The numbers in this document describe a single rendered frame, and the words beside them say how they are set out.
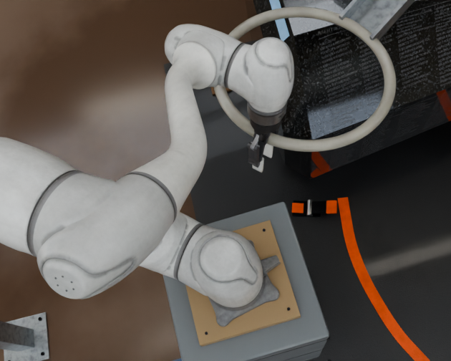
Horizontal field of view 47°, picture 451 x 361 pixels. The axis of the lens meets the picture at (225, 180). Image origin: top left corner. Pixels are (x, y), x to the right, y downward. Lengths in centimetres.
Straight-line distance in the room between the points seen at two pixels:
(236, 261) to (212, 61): 44
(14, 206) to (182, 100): 37
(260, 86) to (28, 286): 177
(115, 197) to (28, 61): 247
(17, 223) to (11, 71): 246
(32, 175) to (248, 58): 53
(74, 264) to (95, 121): 214
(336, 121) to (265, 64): 81
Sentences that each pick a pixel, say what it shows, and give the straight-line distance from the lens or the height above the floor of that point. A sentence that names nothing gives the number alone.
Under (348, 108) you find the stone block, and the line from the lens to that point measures 182.
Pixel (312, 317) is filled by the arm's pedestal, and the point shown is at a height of 80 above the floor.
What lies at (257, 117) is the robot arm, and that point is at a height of 122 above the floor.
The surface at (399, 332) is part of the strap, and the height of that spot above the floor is 2.
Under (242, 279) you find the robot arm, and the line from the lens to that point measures 120.
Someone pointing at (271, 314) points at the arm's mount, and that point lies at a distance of 143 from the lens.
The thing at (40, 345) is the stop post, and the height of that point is 1.
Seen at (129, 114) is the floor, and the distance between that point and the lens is 272.
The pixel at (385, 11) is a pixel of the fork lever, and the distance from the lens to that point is 163.
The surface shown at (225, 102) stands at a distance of 136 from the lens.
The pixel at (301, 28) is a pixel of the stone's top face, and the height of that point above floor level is 87.
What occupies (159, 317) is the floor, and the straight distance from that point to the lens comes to 234.
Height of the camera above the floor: 225
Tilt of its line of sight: 67 degrees down
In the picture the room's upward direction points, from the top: 19 degrees counter-clockwise
